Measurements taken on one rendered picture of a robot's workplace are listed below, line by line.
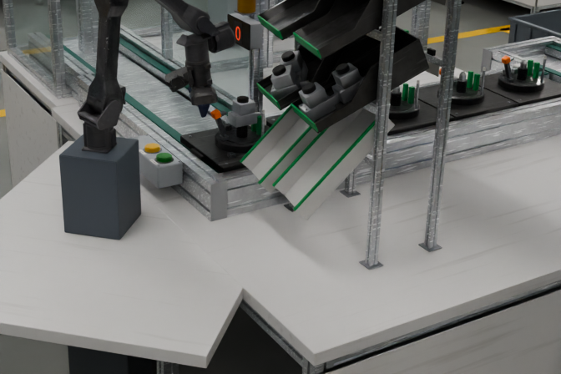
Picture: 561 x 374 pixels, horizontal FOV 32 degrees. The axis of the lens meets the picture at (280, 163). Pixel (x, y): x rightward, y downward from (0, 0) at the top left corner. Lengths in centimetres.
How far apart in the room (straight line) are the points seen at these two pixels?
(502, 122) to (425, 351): 96
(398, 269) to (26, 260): 83
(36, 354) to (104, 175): 133
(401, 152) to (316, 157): 48
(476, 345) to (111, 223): 87
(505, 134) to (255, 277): 104
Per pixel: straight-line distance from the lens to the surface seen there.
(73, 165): 226
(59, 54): 315
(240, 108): 247
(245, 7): 262
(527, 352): 235
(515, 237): 240
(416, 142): 265
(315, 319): 200
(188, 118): 283
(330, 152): 218
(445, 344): 214
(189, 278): 214
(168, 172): 243
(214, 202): 235
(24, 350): 348
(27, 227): 239
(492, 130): 284
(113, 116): 223
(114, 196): 225
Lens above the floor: 195
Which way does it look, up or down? 24 degrees down
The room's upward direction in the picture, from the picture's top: 2 degrees clockwise
